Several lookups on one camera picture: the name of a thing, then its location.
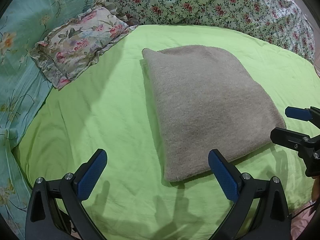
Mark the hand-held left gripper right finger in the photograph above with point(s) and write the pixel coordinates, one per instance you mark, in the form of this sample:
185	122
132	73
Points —
223	175

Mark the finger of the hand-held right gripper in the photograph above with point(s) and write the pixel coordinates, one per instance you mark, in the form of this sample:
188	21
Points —
285	136
297	113

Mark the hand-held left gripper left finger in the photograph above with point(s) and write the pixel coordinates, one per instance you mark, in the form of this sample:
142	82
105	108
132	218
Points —
91	172

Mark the beige knit sweater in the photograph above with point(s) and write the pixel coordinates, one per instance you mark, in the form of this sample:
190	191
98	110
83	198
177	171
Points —
205	110

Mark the lime green bed sheet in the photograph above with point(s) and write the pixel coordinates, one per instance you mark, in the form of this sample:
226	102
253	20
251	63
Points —
112	120

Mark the pink cloth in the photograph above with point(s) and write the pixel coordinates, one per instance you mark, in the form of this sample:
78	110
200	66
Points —
300	227

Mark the white red-flowered quilt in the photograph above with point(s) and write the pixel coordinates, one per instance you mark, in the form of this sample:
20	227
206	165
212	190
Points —
225	10

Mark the ruffled floral pillow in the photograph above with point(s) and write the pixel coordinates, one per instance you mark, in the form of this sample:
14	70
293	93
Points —
77	45

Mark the teal floral quilt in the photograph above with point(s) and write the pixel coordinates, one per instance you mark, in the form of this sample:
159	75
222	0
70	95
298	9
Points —
25	55

